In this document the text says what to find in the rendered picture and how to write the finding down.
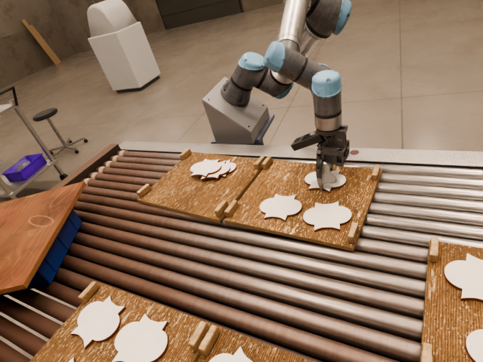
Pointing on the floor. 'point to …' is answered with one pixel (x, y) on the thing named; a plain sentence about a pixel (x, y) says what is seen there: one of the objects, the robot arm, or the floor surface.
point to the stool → (56, 131)
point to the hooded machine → (121, 47)
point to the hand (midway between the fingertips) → (324, 178)
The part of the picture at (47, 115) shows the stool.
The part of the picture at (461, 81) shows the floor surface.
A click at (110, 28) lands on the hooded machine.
